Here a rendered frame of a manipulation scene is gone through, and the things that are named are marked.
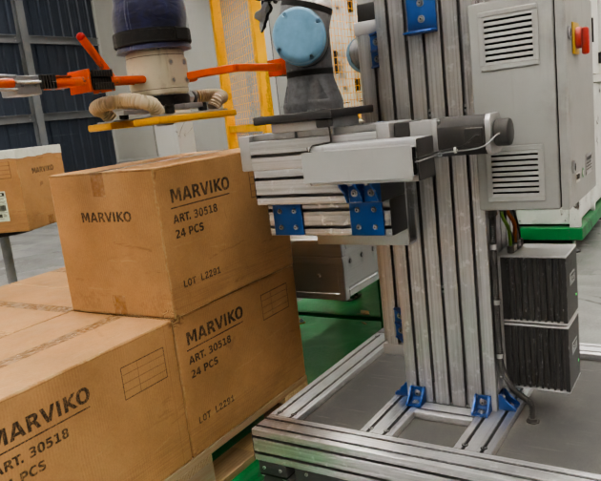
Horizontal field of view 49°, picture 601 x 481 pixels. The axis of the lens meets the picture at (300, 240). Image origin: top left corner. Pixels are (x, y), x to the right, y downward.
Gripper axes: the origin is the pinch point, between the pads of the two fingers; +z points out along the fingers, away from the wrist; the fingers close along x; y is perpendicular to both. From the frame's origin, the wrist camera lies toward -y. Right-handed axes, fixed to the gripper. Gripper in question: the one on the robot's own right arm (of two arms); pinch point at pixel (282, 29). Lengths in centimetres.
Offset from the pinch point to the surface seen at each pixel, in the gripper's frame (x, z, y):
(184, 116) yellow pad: -11.7, 23.2, 36.7
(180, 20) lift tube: -15.9, -3.9, 27.9
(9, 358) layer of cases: -27, 75, 93
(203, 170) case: -6, 38, 38
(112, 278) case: -26, 64, 59
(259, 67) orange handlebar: 0.9, 11.4, 15.5
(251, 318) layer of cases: -7, 86, 25
